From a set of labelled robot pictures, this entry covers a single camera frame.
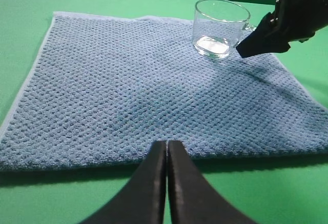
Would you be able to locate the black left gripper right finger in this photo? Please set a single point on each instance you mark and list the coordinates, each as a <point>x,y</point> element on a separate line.
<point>192,199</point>

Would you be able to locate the black other-arm gripper body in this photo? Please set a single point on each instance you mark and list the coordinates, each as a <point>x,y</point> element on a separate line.
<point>303,1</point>

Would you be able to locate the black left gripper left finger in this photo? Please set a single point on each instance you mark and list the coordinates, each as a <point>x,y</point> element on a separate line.
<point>143,197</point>

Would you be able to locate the blue waffle-weave towel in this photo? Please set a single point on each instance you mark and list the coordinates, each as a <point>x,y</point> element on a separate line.
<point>103,89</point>

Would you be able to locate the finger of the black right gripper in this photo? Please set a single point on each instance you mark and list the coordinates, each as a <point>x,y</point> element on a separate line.
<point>273,35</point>

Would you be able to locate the transparent glass cup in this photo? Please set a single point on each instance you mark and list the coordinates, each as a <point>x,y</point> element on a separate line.
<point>219,26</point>

